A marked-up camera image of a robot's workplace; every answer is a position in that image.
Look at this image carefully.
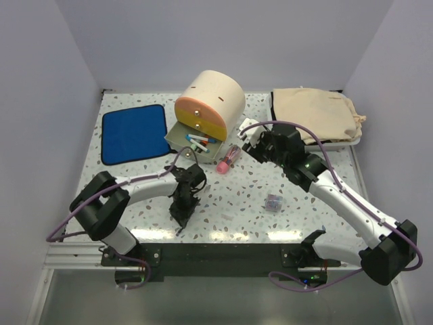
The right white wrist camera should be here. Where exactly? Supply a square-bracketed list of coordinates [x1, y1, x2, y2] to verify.
[237, 118, 266, 144]

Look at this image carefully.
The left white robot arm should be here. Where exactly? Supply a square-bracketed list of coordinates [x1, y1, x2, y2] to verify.
[70, 164, 207, 265]

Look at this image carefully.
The white tray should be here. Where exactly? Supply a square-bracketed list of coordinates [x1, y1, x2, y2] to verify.
[267, 91, 361, 152]

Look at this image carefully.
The beige cloth bag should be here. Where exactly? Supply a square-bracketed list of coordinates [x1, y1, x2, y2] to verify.
[273, 87, 366, 142]

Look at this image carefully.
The beige round drawer cabinet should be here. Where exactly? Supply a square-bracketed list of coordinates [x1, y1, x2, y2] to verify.
[174, 70, 246, 142]

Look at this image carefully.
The black orange highlighter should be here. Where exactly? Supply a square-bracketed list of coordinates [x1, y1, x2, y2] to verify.
[200, 141, 212, 153]

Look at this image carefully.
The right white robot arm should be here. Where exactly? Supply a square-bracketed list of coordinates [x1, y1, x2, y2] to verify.
[237, 118, 424, 285]

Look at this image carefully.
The white blue pen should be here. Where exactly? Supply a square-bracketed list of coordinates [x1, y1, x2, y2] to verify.
[190, 135, 217, 144]
[185, 135, 200, 143]

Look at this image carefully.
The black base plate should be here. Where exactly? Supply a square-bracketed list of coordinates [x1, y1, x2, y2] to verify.
[100, 242, 339, 284]

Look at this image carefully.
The clear box of clips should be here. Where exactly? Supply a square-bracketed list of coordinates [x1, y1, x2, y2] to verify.
[265, 194, 283, 213]

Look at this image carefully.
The black cloth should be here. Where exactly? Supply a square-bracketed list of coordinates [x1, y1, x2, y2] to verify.
[270, 106, 278, 121]

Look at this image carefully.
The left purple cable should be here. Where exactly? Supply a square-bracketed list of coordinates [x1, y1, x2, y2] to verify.
[45, 146, 197, 243]

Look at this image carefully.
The pink pencil case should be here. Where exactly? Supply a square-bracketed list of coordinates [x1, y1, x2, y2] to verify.
[216, 145, 242, 175]

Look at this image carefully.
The blue cloth mat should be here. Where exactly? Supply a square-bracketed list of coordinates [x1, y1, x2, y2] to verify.
[101, 104, 171, 166]

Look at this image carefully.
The grey bottom drawer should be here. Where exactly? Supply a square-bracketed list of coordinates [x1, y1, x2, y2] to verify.
[165, 122, 224, 163]

